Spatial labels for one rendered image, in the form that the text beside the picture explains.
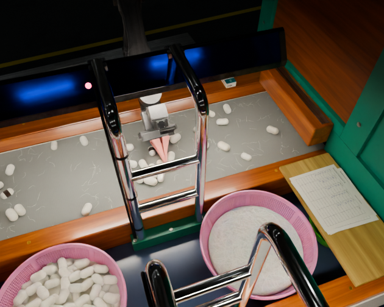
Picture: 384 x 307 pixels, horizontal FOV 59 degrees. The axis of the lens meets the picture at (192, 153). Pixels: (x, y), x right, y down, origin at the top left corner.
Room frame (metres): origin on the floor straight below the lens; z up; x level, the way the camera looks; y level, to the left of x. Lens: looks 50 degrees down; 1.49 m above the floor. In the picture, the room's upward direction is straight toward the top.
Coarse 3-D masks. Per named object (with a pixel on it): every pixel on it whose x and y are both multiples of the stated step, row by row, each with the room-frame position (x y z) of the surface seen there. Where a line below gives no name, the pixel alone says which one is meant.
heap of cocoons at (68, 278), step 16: (48, 272) 0.28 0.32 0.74; (64, 272) 0.28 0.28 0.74; (80, 272) 0.28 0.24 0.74; (96, 272) 0.28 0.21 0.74; (32, 288) 0.25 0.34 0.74; (48, 288) 0.25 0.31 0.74; (64, 288) 0.25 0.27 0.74; (80, 288) 0.25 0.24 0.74; (96, 288) 0.25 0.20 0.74; (112, 288) 0.25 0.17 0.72; (16, 304) 0.22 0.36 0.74; (32, 304) 0.21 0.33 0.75; (48, 304) 0.22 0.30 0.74; (64, 304) 0.22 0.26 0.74; (80, 304) 0.22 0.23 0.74; (96, 304) 0.22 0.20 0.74; (112, 304) 0.22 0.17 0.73
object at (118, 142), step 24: (168, 48) 0.58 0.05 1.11; (96, 72) 0.49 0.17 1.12; (192, 72) 0.49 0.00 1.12; (96, 96) 0.44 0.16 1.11; (192, 96) 0.45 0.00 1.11; (120, 120) 0.39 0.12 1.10; (120, 144) 0.37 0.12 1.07; (120, 168) 0.37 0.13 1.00; (144, 168) 0.40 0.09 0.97; (168, 168) 0.40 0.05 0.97; (192, 192) 0.42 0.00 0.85; (192, 216) 0.44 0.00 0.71; (144, 240) 0.37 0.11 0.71; (168, 240) 0.39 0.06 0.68
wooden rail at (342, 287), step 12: (324, 288) 0.24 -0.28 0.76; (336, 288) 0.24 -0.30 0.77; (348, 288) 0.24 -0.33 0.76; (360, 288) 0.24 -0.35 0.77; (372, 288) 0.24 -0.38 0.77; (288, 300) 0.22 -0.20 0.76; (300, 300) 0.22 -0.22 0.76; (336, 300) 0.22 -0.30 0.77; (348, 300) 0.22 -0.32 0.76; (360, 300) 0.22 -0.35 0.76
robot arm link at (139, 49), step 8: (120, 0) 0.88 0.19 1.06; (128, 0) 0.88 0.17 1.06; (136, 0) 0.88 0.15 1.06; (144, 0) 0.96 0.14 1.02; (128, 8) 0.87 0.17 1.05; (136, 8) 0.87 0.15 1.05; (128, 16) 0.85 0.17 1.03; (136, 16) 0.85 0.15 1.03; (128, 24) 0.83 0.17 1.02; (136, 24) 0.84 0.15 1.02; (128, 32) 0.82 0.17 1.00; (136, 32) 0.82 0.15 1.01; (144, 32) 0.83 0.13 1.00; (128, 40) 0.81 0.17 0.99; (136, 40) 0.80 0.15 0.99; (144, 40) 0.81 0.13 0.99; (136, 48) 0.79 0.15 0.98; (144, 48) 0.79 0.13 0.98
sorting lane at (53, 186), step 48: (48, 144) 0.66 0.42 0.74; (96, 144) 0.66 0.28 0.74; (144, 144) 0.66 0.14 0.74; (192, 144) 0.66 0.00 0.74; (240, 144) 0.66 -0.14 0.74; (288, 144) 0.67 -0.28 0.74; (0, 192) 0.49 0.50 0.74; (48, 192) 0.49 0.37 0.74; (96, 192) 0.49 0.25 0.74; (144, 192) 0.49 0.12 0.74; (0, 240) 0.36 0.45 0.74
